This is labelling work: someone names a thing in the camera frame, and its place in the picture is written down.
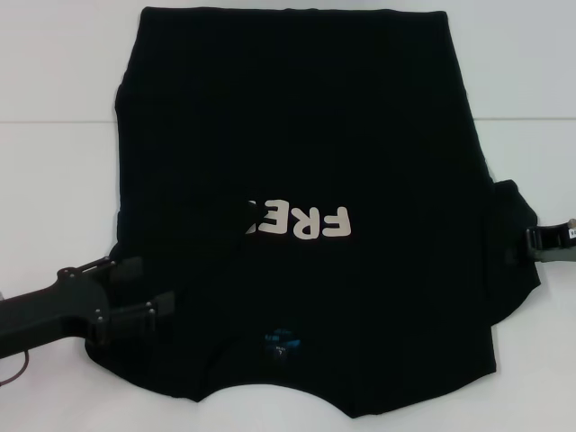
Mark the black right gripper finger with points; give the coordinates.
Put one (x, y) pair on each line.
(524, 249)

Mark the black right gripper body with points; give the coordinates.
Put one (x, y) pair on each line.
(560, 240)

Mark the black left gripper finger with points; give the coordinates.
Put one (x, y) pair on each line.
(135, 319)
(128, 269)

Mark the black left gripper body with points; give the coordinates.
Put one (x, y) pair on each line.
(49, 315)

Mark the black shirt with FREE! print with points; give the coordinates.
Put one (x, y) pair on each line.
(279, 135)

